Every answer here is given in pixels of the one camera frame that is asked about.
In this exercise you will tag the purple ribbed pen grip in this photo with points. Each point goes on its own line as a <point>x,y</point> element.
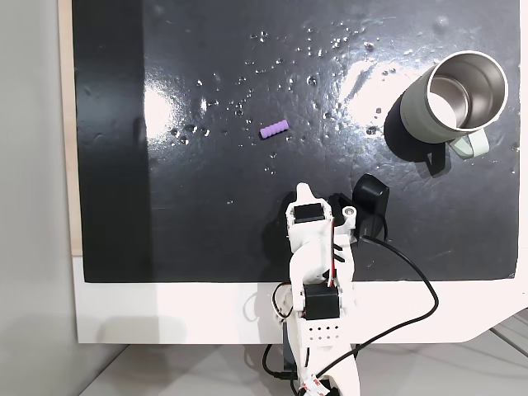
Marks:
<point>274,129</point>

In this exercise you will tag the black glossy mat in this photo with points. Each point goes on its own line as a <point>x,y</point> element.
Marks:
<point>247,206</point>

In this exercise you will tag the light wooden board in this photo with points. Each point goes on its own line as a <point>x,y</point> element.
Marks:
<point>66,123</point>

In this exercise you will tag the black oval camera box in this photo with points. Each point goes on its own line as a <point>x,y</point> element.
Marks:
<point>371,194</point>

